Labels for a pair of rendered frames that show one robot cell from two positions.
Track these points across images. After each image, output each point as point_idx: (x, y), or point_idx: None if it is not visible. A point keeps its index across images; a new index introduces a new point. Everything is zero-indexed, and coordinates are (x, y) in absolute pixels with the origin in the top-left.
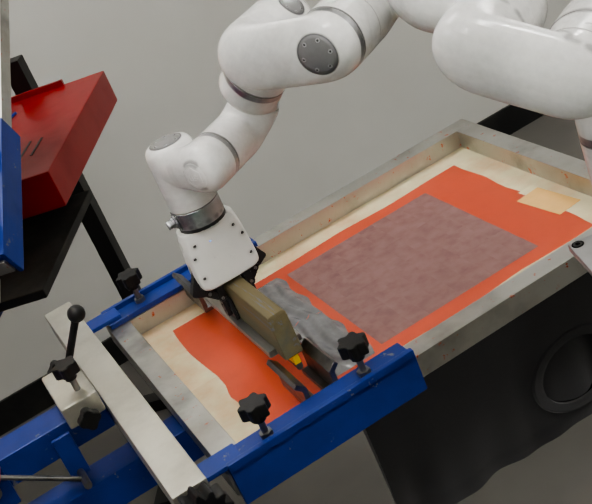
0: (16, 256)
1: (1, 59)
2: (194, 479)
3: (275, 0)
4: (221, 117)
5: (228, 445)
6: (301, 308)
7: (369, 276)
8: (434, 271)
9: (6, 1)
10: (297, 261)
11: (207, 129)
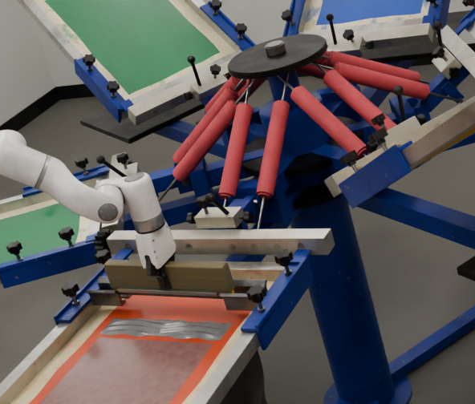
0: (349, 198)
1: (438, 127)
2: (111, 236)
3: None
4: (103, 192)
5: (122, 259)
6: (173, 331)
7: (142, 362)
8: (95, 379)
9: None
10: (215, 353)
11: (104, 186)
